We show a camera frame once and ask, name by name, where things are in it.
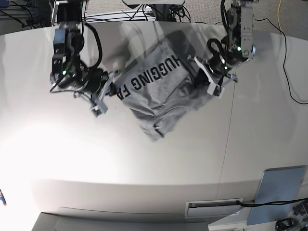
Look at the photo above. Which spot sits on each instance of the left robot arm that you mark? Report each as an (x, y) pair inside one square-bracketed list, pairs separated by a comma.
[(231, 51)]

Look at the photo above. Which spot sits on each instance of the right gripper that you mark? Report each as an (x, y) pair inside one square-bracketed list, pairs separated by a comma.
[(96, 85)]

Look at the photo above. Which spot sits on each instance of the black device bottom right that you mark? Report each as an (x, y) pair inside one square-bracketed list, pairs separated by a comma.
[(286, 224)]

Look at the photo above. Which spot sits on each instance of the blue-grey tablet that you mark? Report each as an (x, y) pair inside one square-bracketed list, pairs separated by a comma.
[(277, 184)]

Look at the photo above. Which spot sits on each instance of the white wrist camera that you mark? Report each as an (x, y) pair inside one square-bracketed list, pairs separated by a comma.
[(99, 109), (215, 90)]

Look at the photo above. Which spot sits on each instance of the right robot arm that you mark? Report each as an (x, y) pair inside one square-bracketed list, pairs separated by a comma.
[(69, 73)]

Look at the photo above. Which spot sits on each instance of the blue orange tool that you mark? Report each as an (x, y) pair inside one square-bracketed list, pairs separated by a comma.
[(2, 198)]

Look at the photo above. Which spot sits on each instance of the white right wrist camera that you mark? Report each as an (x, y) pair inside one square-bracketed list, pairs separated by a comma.
[(99, 109)]

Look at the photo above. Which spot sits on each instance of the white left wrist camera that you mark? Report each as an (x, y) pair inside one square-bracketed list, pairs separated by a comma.
[(215, 90)]

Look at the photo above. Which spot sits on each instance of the grey T-shirt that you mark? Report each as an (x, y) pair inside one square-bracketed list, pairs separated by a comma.
[(163, 87)]

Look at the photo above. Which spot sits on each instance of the black camera stand base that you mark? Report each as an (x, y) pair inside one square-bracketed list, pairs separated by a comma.
[(163, 10)]

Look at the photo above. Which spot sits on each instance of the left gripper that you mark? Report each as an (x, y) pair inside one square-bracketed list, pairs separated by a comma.
[(214, 70)]

